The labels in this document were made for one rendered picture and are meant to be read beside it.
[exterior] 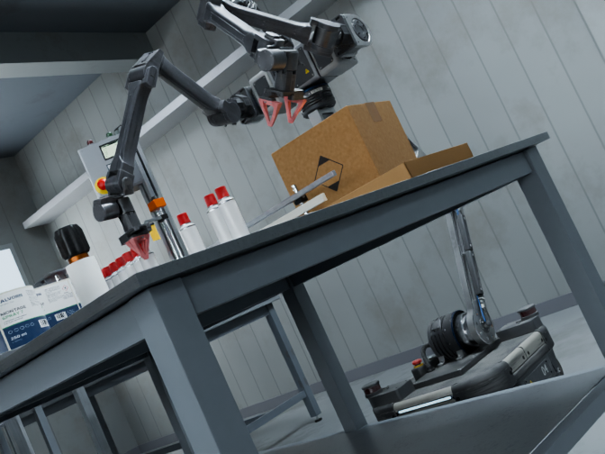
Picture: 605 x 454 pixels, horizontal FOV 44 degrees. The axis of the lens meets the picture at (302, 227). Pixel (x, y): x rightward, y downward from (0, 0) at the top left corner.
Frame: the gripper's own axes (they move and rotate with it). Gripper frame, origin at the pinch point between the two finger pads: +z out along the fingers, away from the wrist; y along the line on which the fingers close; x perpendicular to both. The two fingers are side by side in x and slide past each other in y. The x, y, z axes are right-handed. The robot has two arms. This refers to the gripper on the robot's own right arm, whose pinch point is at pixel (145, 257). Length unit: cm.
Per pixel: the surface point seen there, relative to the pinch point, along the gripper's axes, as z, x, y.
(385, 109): -6, 43, 75
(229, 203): -0.2, 4.8, 39.7
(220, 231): 5.3, 3.5, 32.8
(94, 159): -39.9, 8.5, -15.8
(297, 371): 68, 167, -141
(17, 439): 34, -8, -118
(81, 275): 0.0, -24.8, 3.0
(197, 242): 4.2, 5.3, 19.4
